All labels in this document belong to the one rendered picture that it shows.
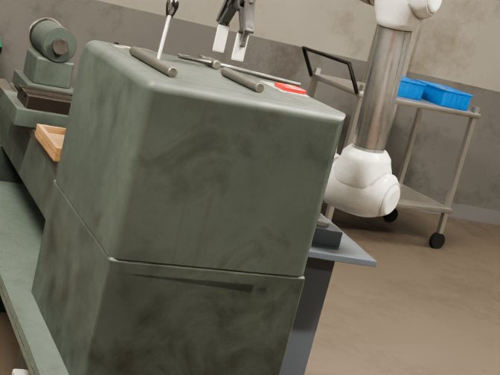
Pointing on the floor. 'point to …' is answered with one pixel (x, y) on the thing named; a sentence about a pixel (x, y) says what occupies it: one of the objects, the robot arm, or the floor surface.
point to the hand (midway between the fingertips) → (228, 51)
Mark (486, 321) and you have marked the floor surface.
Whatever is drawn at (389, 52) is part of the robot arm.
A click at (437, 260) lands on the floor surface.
